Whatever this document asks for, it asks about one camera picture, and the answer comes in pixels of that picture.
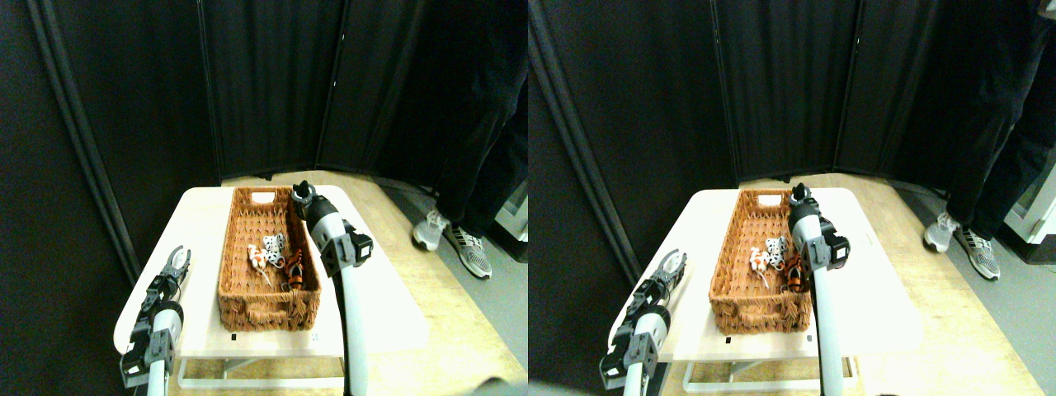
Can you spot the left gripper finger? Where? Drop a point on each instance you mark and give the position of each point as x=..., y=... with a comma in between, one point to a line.
x=667, y=267
x=680, y=272
x=172, y=264
x=185, y=268

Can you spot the black white toy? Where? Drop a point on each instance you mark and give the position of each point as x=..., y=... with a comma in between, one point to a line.
x=304, y=191
x=800, y=194

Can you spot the white spotted toy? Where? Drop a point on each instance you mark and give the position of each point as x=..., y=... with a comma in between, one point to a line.
x=776, y=249
x=274, y=246

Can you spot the orange tiger toy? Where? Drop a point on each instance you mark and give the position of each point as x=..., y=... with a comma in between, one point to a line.
x=793, y=276
x=294, y=271

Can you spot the orange white toy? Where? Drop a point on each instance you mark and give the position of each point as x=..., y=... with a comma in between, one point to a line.
x=757, y=261
x=256, y=257

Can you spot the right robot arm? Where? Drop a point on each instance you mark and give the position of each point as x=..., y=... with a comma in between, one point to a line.
x=324, y=231
x=806, y=233

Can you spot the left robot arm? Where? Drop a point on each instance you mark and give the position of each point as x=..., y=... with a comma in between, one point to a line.
x=652, y=326
x=165, y=320

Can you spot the low white table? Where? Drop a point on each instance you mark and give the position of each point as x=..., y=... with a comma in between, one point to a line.
x=194, y=223
x=701, y=223

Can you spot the brown wicker basket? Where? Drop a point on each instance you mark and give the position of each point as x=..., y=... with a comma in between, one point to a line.
x=755, y=219
x=247, y=219

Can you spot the white shelf unit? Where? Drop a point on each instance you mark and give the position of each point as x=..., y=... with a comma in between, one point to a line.
x=1035, y=210
x=518, y=213

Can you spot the person's legs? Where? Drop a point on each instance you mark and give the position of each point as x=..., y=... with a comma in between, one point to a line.
x=470, y=254
x=979, y=256

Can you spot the grey curtain pole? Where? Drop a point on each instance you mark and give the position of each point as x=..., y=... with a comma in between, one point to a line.
x=582, y=124
x=84, y=124

